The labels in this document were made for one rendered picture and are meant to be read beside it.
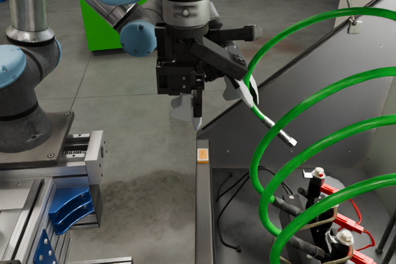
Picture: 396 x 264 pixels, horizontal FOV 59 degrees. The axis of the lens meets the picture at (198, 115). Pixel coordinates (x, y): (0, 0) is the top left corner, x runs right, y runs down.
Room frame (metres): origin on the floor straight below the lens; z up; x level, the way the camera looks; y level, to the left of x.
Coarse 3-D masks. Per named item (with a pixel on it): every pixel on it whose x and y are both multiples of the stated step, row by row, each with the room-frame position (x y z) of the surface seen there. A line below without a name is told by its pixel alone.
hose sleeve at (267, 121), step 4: (264, 120) 0.66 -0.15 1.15; (268, 120) 0.66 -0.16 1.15; (268, 124) 0.66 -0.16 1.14; (272, 124) 0.66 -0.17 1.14; (280, 132) 0.65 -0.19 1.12; (284, 132) 0.65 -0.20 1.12; (280, 136) 0.64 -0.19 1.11; (284, 136) 0.64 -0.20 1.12; (288, 136) 0.65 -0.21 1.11; (284, 140) 0.64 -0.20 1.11; (288, 140) 0.64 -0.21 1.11
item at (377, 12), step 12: (324, 12) 0.64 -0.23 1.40; (336, 12) 0.62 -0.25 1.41; (348, 12) 0.62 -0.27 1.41; (360, 12) 0.61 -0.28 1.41; (372, 12) 0.60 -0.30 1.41; (384, 12) 0.59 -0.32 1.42; (300, 24) 0.65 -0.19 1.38; (276, 36) 0.66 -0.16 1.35; (264, 48) 0.67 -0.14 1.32; (252, 60) 0.68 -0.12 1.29; (252, 108) 0.68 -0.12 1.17
